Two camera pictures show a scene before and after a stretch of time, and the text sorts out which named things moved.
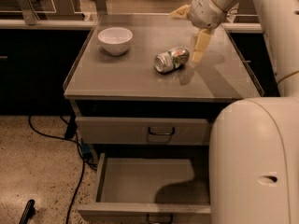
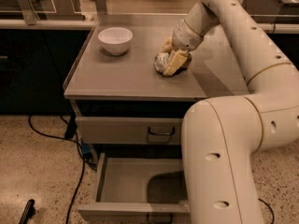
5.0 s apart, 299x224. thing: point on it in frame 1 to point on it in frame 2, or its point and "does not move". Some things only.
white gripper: x=205 y=12 to x=186 y=37
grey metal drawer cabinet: x=148 y=109 does not move
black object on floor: x=28 y=212 does not move
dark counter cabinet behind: x=35 y=64 does not move
